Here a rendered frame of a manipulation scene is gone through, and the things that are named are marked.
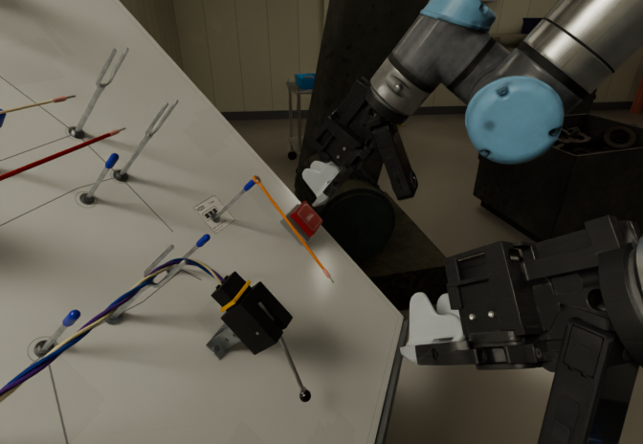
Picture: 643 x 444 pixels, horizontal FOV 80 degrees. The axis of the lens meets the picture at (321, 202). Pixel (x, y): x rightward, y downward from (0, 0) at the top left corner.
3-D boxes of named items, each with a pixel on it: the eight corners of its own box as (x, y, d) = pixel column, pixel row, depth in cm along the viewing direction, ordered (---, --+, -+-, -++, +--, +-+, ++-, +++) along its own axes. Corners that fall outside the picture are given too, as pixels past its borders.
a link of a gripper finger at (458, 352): (441, 341, 34) (534, 332, 27) (445, 363, 33) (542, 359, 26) (401, 343, 31) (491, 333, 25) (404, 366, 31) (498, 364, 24)
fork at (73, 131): (77, 125, 48) (122, 40, 40) (88, 136, 48) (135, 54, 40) (63, 129, 46) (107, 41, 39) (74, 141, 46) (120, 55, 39)
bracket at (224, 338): (219, 360, 44) (243, 346, 41) (205, 344, 44) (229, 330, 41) (240, 333, 48) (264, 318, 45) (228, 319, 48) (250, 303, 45)
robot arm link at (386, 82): (434, 87, 54) (428, 99, 47) (412, 113, 56) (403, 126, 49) (393, 53, 53) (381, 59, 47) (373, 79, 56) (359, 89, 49)
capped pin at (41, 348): (38, 338, 34) (70, 299, 29) (56, 344, 34) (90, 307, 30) (30, 355, 33) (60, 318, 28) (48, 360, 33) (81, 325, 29)
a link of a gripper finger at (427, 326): (397, 300, 39) (471, 283, 32) (406, 364, 37) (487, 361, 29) (372, 300, 37) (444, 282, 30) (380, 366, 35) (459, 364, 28)
